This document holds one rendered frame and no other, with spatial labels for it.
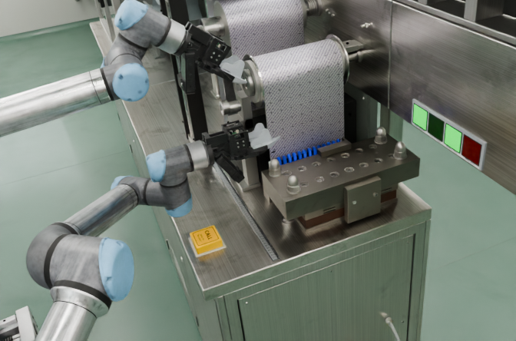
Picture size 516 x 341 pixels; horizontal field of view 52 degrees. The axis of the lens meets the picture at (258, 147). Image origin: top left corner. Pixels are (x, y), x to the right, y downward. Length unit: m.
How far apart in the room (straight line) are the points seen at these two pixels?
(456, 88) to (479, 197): 1.93
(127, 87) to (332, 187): 0.57
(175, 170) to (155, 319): 1.27
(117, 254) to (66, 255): 0.10
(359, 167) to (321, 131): 0.16
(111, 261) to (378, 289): 0.83
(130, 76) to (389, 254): 0.86
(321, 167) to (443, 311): 1.21
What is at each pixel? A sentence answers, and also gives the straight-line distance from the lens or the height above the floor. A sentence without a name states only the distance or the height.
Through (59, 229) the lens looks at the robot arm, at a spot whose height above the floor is 1.14.
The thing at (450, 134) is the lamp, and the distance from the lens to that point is 1.28.
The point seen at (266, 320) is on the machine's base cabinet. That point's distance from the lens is 1.47.
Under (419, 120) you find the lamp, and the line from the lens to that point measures 1.36.
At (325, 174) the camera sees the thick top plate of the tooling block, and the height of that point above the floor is 1.03.
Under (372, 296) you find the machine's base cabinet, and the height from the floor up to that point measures 0.64.
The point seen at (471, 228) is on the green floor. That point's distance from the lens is 2.90.
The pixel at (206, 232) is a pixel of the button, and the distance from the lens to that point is 1.43.
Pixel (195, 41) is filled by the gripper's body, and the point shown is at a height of 1.40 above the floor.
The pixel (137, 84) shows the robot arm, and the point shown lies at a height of 1.40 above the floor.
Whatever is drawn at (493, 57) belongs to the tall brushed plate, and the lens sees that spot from 1.13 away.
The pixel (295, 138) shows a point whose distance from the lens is 1.48.
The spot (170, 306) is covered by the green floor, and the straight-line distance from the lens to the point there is 2.55.
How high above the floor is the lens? 1.82
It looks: 31 degrees down
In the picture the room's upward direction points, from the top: 7 degrees counter-clockwise
